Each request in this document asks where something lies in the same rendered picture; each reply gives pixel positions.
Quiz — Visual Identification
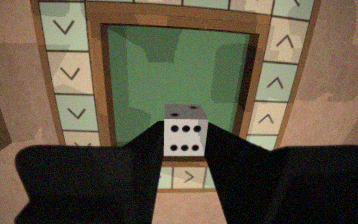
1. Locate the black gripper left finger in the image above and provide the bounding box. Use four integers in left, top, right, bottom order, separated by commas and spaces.
14, 121, 164, 224

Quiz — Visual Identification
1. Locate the white die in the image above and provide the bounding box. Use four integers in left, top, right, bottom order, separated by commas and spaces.
164, 104, 209, 156

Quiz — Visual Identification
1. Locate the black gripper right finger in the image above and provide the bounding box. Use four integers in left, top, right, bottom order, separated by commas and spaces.
205, 122, 358, 224

